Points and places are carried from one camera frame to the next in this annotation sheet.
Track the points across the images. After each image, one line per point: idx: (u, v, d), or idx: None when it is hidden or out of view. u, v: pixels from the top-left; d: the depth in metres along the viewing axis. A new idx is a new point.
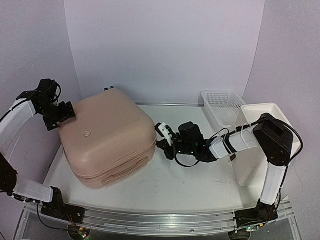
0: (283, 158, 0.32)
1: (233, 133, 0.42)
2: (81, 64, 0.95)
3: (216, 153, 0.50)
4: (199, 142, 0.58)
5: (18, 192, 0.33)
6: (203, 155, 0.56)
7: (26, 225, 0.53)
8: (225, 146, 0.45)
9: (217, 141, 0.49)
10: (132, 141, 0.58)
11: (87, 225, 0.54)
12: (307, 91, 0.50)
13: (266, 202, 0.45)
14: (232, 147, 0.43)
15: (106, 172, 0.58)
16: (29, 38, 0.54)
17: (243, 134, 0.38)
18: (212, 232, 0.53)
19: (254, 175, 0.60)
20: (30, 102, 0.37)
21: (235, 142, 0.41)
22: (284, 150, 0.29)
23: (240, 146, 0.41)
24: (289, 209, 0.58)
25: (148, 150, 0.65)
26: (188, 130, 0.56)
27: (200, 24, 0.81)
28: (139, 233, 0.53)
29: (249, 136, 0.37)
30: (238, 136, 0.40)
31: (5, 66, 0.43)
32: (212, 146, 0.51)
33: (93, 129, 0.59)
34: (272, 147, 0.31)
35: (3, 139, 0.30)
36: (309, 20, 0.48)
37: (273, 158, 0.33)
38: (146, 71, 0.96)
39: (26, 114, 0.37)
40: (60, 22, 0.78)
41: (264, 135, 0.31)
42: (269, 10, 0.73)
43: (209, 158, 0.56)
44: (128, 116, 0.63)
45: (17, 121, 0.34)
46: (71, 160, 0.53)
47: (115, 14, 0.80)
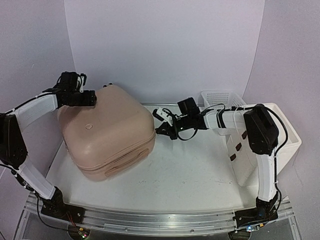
0: (262, 147, 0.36)
1: (228, 110, 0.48)
2: (81, 65, 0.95)
3: (208, 123, 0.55)
4: (193, 113, 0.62)
5: (21, 174, 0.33)
6: (196, 120, 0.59)
7: (26, 225, 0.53)
8: (216, 120, 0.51)
9: (212, 112, 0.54)
10: (133, 134, 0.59)
11: (87, 225, 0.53)
12: (307, 91, 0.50)
13: (262, 198, 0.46)
14: (223, 121, 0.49)
15: (109, 164, 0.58)
16: (29, 39, 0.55)
17: (235, 115, 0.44)
18: (212, 232, 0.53)
19: (254, 174, 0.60)
20: (54, 96, 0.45)
21: (227, 118, 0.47)
22: (264, 140, 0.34)
23: (231, 123, 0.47)
24: (289, 209, 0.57)
25: (148, 141, 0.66)
26: (183, 103, 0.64)
27: (200, 25, 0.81)
28: (139, 233, 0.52)
29: (240, 118, 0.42)
30: (231, 114, 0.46)
31: (5, 66, 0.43)
32: (206, 115, 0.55)
33: (94, 122, 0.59)
34: (255, 132, 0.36)
35: (26, 118, 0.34)
36: (308, 20, 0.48)
37: (253, 144, 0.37)
38: (146, 71, 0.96)
39: (47, 104, 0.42)
40: (60, 23, 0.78)
41: (252, 120, 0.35)
42: (269, 10, 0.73)
43: (202, 123, 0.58)
44: (128, 110, 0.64)
45: (39, 108, 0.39)
46: (73, 151, 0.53)
47: (115, 15, 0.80)
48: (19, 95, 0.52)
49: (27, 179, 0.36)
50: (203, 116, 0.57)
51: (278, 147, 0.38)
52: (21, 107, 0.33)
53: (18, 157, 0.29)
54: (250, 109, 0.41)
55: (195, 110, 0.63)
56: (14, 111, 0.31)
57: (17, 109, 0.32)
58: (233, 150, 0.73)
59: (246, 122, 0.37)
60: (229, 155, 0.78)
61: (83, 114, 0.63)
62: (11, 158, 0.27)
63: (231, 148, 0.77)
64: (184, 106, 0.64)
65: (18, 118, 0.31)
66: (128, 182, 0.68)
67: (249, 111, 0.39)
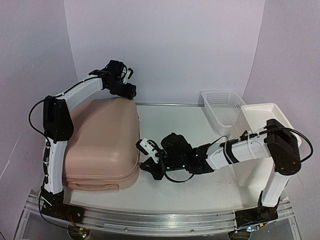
0: (292, 168, 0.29)
1: (236, 142, 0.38)
2: (81, 64, 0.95)
3: (214, 165, 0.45)
4: (189, 155, 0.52)
5: (53, 150, 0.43)
6: (198, 167, 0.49)
7: (26, 225, 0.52)
8: (225, 157, 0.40)
9: (216, 152, 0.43)
10: (97, 166, 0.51)
11: (87, 225, 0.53)
12: (307, 91, 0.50)
13: (268, 205, 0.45)
14: (234, 156, 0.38)
15: (70, 178, 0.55)
16: (29, 40, 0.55)
17: (251, 146, 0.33)
18: (212, 232, 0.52)
19: (254, 175, 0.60)
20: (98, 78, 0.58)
21: (241, 151, 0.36)
22: (296, 162, 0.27)
23: (246, 155, 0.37)
24: (290, 209, 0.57)
25: (122, 179, 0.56)
26: (172, 144, 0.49)
27: (200, 24, 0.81)
28: (139, 233, 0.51)
29: (260, 148, 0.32)
30: (245, 147, 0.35)
31: (5, 66, 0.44)
32: (209, 157, 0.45)
33: (72, 133, 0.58)
34: (282, 158, 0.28)
35: (73, 100, 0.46)
36: (308, 19, 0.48)
37: (283, 168, 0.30)
38: (146, 71, 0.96)
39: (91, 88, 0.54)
40: (60, 22, 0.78)
41: (279, 147, 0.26)
42: (269, 10, 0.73)
43: (205, 167, 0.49)
44: (113, 137, 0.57)
45: (84, 90, 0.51)
46: None
47: (115, 14, 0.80)
48: (20, 95, 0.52)
49: (52, 159, 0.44)
50: (205, 158, 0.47)
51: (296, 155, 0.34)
52: (69, 92, 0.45)
53: (65, 132, 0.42)
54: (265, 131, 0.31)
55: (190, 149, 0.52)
56: (63, 96, 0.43)
57: (67, 93, 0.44)
58: None
59: (272, 151, 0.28)
60: None
61: (94, 121, 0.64)
62: (60, 131, 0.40)
63: None
64: (176, 150, 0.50)
65: (67, 102, 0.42)
66: (98, 198, 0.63)
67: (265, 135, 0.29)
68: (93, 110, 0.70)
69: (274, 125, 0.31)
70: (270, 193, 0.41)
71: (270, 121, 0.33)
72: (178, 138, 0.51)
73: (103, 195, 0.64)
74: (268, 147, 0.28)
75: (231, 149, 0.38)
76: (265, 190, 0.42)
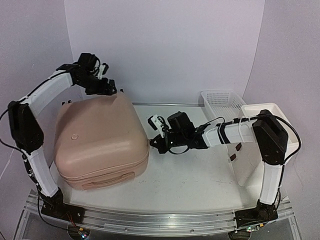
0: (277, 157, 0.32)
1: (229, 123, 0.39)
2: None
3: (208, 142, 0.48)
4: (189, 130, 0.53)
5: (32, 161, 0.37)
6: (194, 141, 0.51)
7: (26, 225, 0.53)
8: (218, 136, 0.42)
9: (211, 129, 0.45)
10: (116, 156, 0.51)
11: (87, 225, 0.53)
12: (307, 91, 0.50)
13: (265, 202, 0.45)
14: (226, 137, 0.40)
15: (85, 179, 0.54)
16: (29, 40, 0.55)
17: (241, 128, 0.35)
18: (212, 232, 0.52)
19: (254, 175, 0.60)
20: (68, 74, 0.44)
21: (231, 133, 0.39)
22: (279, 150, 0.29)
23: (235, 137, 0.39)
24: (290, 209, 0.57)
25: (137, 165, 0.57)
26: (176, 119, 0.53)
27: (200, 24, 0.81)
28: (139, 233, 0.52)
29: (248, 132, 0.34)
30: (235, 129, 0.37)
31: (5, 66, 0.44)
32: (205, 133, 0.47)
33: (79, 132, 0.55)
34: (268, 145, 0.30)
35: (39, 104, 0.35)
36: (309, 20, 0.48)
37: (267, 155, 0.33)
38: (147, 71, 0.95)
39: (62, 83, 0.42)
40: (60, 23, 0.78)
41: (264, 132, 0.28)
42: (269, 10, 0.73)
43: (200, 142, 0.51)
44: (121, 127, 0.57)
45: (53, 89, 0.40)
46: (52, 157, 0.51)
47: (115, 14, 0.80)
48: (19, 95, 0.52)
49: (36, 168, 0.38)
50: (202, 134, 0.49)
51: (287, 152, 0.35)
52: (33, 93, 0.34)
53: (36, 141, 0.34)
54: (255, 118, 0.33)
55: (191, 127, 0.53)
56: (26, 99, 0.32)
57: (30, 96, 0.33)
58: (233, 150, 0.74)
59: (257, 137, 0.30)
60: (229, 155, 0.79)
61: (95, 115, 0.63)
62: (29, 142, 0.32)
63: (231, 148, 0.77)
64: (178, 124, 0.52)
65: (31, 106, 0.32)
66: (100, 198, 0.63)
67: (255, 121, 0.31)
68: (88, 105, 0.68)
69: (268, 113, 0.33)
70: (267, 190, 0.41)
71: (262, 110, 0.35)
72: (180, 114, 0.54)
73: (104, 195, 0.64)
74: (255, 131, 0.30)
75: (223, 129, 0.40)
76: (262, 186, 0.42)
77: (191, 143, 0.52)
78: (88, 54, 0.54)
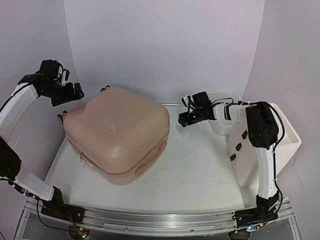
0: (259, 141, 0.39)
1: (234, 104, 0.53)
2: (81, 64, 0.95)
3: (216, 115, 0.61)
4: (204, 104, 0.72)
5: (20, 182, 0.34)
6: (206, 112, 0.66)
7: (26, 225, 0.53)
8: (224, 111, 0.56)
9: (220, 104, 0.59)
10: (154, 127, 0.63)
11: (87, 225, 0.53)
12: (307, 91, 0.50)
13: (262, 196, 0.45)
14: (229, 114, 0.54)
15: (135, 164, 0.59)
16: (29, 40, 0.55)
17: (239, 109, 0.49)
18: (212, 232, 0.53)
19: (254, 174, 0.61)
20: (32, 86, 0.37)
21: (233, 111, 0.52)
22: (261, 134, 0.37)
23: (236, 116, 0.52)
24: (290, 209, 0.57)
25: (165, 135, 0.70)
26: (197, 95, 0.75)
27: (200, 24, 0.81)
28: (139, 233, 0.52)
29: (242, 111, 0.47)
30: (235, 108, 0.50)
31: (5, 67, 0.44)
32: (215, 107, 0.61)
33: (114, 124, 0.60)
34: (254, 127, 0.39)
35: (8, 124, 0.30)
36: (309, 20, 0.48)
37: (252, 137, 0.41)
38: (146, 70, 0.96)
39: (27, 99, 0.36)
40: (60, 23, 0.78)
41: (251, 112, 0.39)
42: (270, 11, 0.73)
43: (210, 113, 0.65)
44: (144, 107, 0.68)
45: (18, 107, 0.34)
46: (102, 157, 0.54)
47: (115, 14, 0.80)
48: None
49: (26, 185, 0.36)
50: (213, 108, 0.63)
51: (276, 142, 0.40)
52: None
53: (14, 167, 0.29)
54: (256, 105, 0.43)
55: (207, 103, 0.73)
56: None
57: None
58: (233, 150, 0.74)
59: (249, 118, 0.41)
60: (229, 155, 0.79)
61: (113, 108, 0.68)
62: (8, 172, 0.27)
63: (231, 148, 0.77)
64: (198, 99, 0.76)
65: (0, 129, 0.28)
66: (113, 193, 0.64)
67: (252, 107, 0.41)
68: (97, 105, 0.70)
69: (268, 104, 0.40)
70: (264, 183, 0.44)
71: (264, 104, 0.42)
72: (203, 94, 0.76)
73: (108, 192, 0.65)
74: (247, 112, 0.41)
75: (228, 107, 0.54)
76: (260, 179, 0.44)
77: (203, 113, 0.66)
78: (51, 60, 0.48)
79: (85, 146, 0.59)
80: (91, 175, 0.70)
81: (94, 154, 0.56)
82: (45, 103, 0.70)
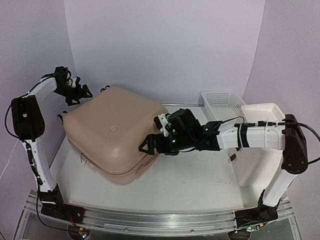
0: (299, 168, 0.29)
1: (250, 126, 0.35)
2: (81, 64, 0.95)
3: (222, 144, 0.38)
4: (197, 130, 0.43)
5: (35, 148, 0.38)
6: (204, 141, 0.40)
7: (26, 225, 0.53)
8: (238, 138, 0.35)
9: (229, 129, 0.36)
10: (154, 126, 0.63)
11: (87, 225, 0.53)
12: (307, 91, 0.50)
13: (269, 204, 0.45)
14: (247, 141, 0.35)
15: (136, 164, 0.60)
16: (29, 40, 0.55)
17: (268, 134, 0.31)
18: (212, 232, 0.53)
19: (254, 175, 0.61)
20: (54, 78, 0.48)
21: (253, 137, 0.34)
22: (304, 161, 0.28)
23: (257, 142, 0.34)
24: (290, 209, 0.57)
25: None
26: (179, 118, 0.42)
27: (200, 24, 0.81)
28: (139, 233, 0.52)
29: (275, 138, 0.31)
30: (260, 132, 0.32)
31: (6, 66, 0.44)
32: (220, 133, 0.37)
33: (115, 124, 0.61)
34: (293, 156, 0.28)
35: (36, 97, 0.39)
36: (309, 20, 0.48)
37: (290, 165, 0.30)
38: (146, 71, 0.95)
39: (51, 85, 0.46)
40: (60, 23, 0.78)
41: (295, 144, 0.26)
42: (269, 11, 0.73)
43: (213, 142, 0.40)
44: (144, 106, 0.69)
45: (45, 89, 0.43)
46: (103, 157, 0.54)
47: (115, 14, 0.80)
48: (19, 95, 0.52)
49: (38, 156, 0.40)
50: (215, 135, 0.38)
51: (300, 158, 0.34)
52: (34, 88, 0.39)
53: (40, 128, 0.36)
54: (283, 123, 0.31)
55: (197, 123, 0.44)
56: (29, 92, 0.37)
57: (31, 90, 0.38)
58: (233, 150, 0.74)
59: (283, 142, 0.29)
60: (228, 155, 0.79)
61: (113, 108, 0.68)
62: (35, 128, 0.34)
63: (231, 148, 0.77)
64: (182, 124, 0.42)
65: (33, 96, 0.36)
66: (113, 193, 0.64)
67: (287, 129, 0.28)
68: (96, 105, 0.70)
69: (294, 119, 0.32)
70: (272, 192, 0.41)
71: (288, 116, 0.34)
72: (185, 111, 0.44)
73: (110, 191, 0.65)
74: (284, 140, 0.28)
75: (244, 133, 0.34)
76: (268, 189, 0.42)
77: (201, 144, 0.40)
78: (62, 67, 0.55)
79: (86, 146, 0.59)
80: (91, 175, 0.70)
81: (97, 156, 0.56)
82: (45, 103, 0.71)
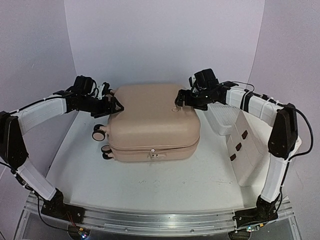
0: (279, 151, 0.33)
1: (257, 95, 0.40)
2: (81, 65, 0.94)
3: (229, 100, 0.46)
4: (213, 83, 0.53)
5: (21, 173, 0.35)
6: (216, 91, 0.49)
7: (26, 224, 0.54)
8: (242, 100, 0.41)
9: (239, 90, 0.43)
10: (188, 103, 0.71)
11: (87, 225, 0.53)
12: (306, 91, 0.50)
13: (265, 199, 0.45)
14: (247, 106, 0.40)
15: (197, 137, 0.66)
16: (30, 40, 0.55)
17: (265, 107, 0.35)
18: (212, 232, 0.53)
19: (254, 175, 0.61)
20: (63, 100, 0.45)
21: (253, 104, 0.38)
22: (285, 145, 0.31)
23: (255, 111, 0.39)
24: (289, 209, 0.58)
25: None
26: (202, 73, 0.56)
27: (200, 25, 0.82)
28: (138, 233, 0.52)
29: (269, 113, 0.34)
30: (260, 102, 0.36)
31: (6, 65, 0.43)
32: (230, 90, 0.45)
33: (168, 108, 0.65)
34: (278, 136, 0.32)
35: (29, 121, 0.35)
36: (308, 21, 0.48)
37: (273, 144, 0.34)
38: (146, 71, 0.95)
39: (54, 107, 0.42)
40: (60, 23, 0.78)
41: (283, 123, 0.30)
42: (269, 11, 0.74)
43: (222, 95, 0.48)
44: (166, 89, 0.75)
45: (45, 111, 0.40)
46: (184, 134, 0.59)
47: (116, 14, 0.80)
48: (19, 94, 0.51)
49: (27, 178, 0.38)
50: (225, 91, 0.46)
51: (292, 151, 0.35)
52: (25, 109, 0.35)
53: (17, 157, 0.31)
54: (283, 107, 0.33)
55: (214, 81, 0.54)
56: (16, 113, 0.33)
57: (21, 111, 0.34)
58: (233, 150, 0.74)
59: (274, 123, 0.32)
60: (229, 155, 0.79)
61: (145, 98, 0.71)
62: (9, 158, 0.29)
63: (231, 148, 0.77)
64: (203, 78, 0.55)
65: (19, 120, 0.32)
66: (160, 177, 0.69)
67: (283, 110, 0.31)
68: (127, 103, 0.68)
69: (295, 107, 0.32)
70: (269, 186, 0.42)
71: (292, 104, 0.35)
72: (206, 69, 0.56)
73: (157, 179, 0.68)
74: (276, 119, 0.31)
75: (249, 97, 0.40)
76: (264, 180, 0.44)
77: (212, 93, 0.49)
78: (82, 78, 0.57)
79: (158, 137, 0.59)
80: (92, 175, 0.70)
81: (174, 138, 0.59)
82: None
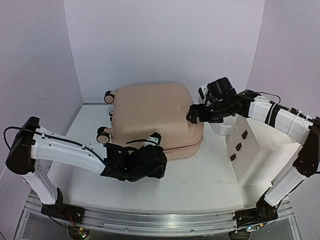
0: (307, 170, 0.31)
1: (285, 109, 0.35)
2: (80, 64, 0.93)
3: (252, 113, 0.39)
4: (229, 93, 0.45)
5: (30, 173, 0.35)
6: (237, 103, 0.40)
7: (26, 225, 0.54)
8: (268, 114, 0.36)
9: (263, 103, 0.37)
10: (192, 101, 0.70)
11: (87, 225, 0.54)
12: (306, 91, 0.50)
13: (269, 202, 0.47)
14: (274, 120, 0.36)
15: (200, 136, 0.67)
16: (29, 39, 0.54)
17: (295, 123, 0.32)
18: (211, 232, 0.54)
19: (254, 175, 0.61)
20: (97, 165, 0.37)
21: (282, 119, 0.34)
22: (315, 165, 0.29)
23: (283, 125, 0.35)
24: (289, 209, 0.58)
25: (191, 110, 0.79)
26: (216, 83, 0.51)
27: (201, 24, 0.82)
28: (139, 233, 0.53)
29: (301, 129, 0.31)
30: (291, 118, 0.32)
31: (4, 65, 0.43)
32: (254, 103, 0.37)
33: (172, 107, 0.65)
34: (309, 155, 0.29)
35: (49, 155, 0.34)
36: (309, 20, 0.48)
37: (301, 163, 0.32)
38: (146, 70, 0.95)
39: (84, 160, 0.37)
40: (60, 22, 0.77)
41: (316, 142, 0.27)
42: (270, 11, 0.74)
43: (245, 106, 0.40)
44: (169, 88, 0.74)
45: (72, 158, 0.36)
46: (189, 133, 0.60)
47: (116, 13, 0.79)
48: (17, 94, 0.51)
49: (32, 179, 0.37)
50: (248, 103, 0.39)
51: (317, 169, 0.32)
52: (54, 147, 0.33)
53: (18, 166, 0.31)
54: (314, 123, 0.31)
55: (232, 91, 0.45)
56: (40, 147, 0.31)
57: (47, 144, 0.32)
58: (233, 150, 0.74)
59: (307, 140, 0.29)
60: (229, 155, 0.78)
61: (149, 97, 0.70)
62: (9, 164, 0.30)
63: (231, 148, 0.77)
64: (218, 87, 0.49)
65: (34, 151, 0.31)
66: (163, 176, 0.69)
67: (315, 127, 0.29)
68: (131, 104, 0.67)
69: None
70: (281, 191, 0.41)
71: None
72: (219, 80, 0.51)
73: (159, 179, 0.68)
74: (309, 137, 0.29)
75: (276, 112, 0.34)
76: (275, 186, 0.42)
77: (233, 106, 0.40)
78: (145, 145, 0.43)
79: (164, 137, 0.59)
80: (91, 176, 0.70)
81: (180, 137, 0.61)
82: (45, 103, 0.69)
